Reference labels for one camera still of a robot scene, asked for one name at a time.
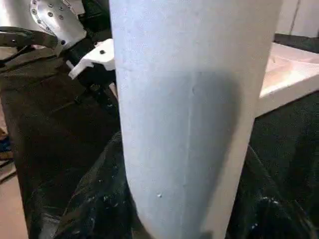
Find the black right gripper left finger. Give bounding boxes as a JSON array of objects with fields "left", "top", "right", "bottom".
[{"left": 53, "top": 131, "right": 151, "bottom": 239}]

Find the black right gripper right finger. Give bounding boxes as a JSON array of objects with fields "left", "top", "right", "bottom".
[{"left": 224, "top": 145, "right": 319, "bottom": 239}]

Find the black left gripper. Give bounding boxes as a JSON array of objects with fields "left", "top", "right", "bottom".
[{"left": 74, "top": 62, "right": 118, "bottom": 108}]

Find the white plastic table leg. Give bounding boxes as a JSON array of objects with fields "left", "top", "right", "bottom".
[{"left": 108, "top": 0, "right": 283, "bottom": 239}]

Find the white plastic table top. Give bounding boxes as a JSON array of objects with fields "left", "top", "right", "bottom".
[{"left": 256, "top": 41, "right": 319, "bottom": 118}]

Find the black plastic mat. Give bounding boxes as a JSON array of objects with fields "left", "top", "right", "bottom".
[{"left": 0, "top": 32, "right": 319, "bottom": 239}]

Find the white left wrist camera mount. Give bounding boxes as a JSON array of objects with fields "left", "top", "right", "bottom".
[{"left": 68, "top": 38, "right": 117, "bottom": 81}]

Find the black left wrist camera cable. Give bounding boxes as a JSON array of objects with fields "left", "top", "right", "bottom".
[{"left": 0, "top": 26, "right": 60, "bottom": 70}]

